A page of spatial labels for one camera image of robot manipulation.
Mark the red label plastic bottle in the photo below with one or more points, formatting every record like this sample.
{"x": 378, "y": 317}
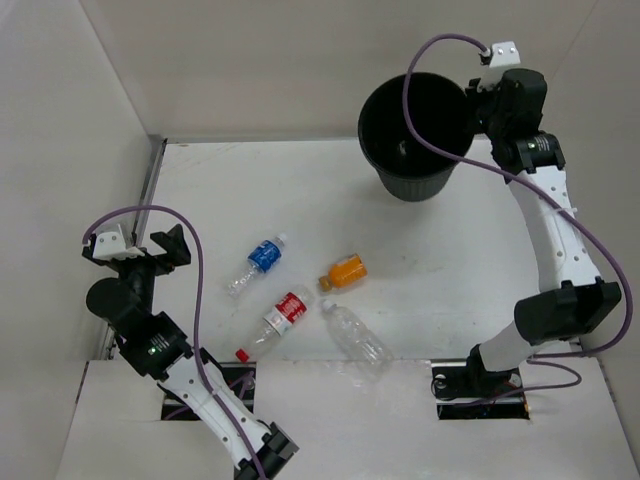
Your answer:
{"x": 275, "y": 324}

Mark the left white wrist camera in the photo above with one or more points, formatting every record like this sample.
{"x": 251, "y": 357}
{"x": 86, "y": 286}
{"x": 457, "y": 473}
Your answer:
{"x": 116, "y": 243}

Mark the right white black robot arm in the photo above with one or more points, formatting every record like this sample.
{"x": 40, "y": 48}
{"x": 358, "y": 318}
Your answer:
{"x": 523, "y": 96}

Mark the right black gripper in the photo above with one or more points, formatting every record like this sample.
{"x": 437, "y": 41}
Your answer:
{"x": 475, "y": 96}

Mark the orange juice bottle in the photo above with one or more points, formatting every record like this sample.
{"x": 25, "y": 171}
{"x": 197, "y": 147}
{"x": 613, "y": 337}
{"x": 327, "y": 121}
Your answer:
{"x": 343, "y": 273}

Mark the clear unlabelled plastic bottle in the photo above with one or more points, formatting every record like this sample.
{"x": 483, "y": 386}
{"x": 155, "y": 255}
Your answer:
{"x": 353, "y": 337}

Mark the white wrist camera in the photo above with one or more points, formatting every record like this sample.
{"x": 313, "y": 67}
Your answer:
{"x": 497, "y": 60}
{"x": 116, "y": 243}

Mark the black ribbed plastic bin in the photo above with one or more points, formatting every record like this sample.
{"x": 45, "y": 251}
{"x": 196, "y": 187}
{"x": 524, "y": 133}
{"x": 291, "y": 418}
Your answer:
{"x": 440, "y": 114}

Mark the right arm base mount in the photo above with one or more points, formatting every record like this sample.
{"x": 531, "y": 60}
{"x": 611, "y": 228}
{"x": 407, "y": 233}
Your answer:
{"x": 464, "y": 394}

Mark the blue label plastic bottle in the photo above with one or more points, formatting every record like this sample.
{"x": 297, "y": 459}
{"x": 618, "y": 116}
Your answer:
{"x": 260, "y": 261}

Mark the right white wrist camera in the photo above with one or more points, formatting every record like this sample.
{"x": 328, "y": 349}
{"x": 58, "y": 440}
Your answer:
{"x": 497, "y": 60}

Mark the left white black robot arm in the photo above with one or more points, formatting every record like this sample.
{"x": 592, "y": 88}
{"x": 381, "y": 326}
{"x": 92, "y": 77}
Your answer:
{"x": 155, "y": 346}

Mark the right aluminium table rail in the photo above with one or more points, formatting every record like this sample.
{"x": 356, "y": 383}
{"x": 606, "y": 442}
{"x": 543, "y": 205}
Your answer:
{"x": 540, "y": 189}

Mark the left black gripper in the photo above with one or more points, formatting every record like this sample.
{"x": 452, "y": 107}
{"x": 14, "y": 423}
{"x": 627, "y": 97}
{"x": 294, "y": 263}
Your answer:
{"x": 145, "y": 259}

